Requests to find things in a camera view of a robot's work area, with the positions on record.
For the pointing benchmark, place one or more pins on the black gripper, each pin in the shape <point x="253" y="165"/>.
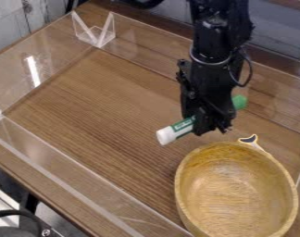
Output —
<point x="206" y="82"/>

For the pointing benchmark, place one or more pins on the green and white marker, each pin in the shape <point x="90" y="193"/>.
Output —
<point x="179" y="129"/>

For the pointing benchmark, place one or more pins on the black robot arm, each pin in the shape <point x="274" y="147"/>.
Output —
<point x="222" y="29"/>

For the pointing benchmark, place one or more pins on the brown wooden bowl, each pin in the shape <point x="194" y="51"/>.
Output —
<point x="234" y="192"/>

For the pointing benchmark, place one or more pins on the clear acrylic front wall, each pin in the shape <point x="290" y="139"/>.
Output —
<point x="100" y="208"/>

